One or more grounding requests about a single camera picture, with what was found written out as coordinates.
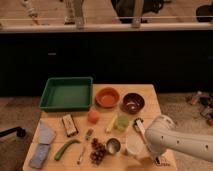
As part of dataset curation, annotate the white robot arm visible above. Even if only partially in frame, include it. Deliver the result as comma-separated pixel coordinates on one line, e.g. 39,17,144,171
145,115,213,162

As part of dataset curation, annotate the blue sponge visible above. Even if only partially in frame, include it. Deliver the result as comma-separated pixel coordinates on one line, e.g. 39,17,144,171
29,144,50,169

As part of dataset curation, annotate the purple bowl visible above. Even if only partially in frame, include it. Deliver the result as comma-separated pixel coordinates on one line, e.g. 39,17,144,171
122,93,145,114

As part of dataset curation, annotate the orange bowl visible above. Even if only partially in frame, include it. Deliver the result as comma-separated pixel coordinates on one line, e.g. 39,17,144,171
95,87,120,108

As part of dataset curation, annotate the brown chocolate bar box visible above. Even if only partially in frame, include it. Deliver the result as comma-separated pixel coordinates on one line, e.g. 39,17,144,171
62,114,79,137

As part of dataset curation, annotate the white plastic cup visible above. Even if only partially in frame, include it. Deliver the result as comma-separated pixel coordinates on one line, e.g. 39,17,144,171
125,134,144,156

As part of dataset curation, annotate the bunch of dark grapes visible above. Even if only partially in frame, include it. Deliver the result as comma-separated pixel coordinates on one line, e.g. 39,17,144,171
90,138,107,165

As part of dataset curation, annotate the orange fruit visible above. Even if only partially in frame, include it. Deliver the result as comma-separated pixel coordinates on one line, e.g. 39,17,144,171
88,109,100,124

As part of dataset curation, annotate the green plastic cup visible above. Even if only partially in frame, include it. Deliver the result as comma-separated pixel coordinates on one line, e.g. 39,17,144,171
115,116,129,131

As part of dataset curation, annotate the white handled dish brush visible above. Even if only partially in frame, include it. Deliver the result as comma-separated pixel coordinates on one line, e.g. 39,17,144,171
133,117,163,166

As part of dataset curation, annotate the green plastic tray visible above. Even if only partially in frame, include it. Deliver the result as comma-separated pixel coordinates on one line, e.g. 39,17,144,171
39,77,93,112

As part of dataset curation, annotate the small metal cup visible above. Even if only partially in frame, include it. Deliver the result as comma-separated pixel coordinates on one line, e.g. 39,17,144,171
106,138,121,155

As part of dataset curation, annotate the metal fork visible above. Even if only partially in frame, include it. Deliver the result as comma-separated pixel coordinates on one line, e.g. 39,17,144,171
77,128,93,165

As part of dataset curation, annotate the grey folded cloth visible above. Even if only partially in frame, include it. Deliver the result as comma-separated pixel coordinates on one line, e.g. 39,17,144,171
38,121,56,144

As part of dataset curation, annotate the green cucumber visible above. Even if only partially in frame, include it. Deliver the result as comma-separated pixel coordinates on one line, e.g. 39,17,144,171
54,139,81,161

